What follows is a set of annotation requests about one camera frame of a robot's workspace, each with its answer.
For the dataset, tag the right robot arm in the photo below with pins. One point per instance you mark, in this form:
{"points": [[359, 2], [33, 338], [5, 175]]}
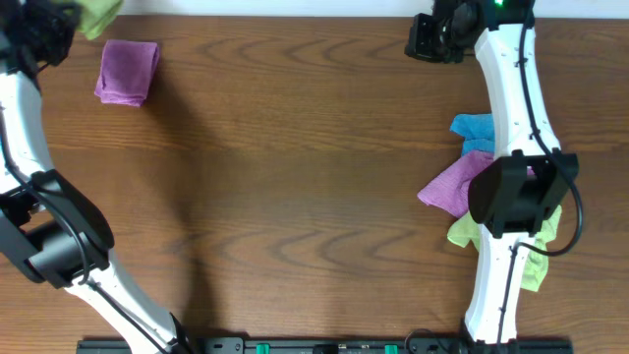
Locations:
{"points": [[527, 180]]}

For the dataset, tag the folded purple cloth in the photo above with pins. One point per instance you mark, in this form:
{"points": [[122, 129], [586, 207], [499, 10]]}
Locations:
{"points": [[126, 71]]}

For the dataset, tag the blue cloth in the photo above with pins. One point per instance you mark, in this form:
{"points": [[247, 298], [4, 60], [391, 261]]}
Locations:
{"points": [[476, 130]]}

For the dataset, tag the crumpled green cloth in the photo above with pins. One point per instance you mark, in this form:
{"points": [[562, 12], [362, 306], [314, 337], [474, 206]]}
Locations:
{"points": [[465, 230]]}

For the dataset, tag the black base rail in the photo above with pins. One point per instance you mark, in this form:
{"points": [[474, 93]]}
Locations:
{"points": [[324, 345]]}

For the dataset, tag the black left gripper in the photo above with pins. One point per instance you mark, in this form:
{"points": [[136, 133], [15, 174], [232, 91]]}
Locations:
{"points": [[54, 37]]}

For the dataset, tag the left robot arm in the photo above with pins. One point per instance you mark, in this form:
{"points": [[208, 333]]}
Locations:
{"points": [[50, 231]]}

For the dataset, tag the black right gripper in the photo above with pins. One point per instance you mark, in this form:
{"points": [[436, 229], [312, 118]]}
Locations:
{"points": [[421, 37]]}

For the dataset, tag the light green cloth with tag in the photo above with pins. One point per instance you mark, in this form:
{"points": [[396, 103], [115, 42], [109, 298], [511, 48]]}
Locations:
{"points": [[94, 15]]}

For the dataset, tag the crumpled purple cloth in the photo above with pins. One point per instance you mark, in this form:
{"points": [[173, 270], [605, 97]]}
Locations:
{"points": [[449, 190]]}

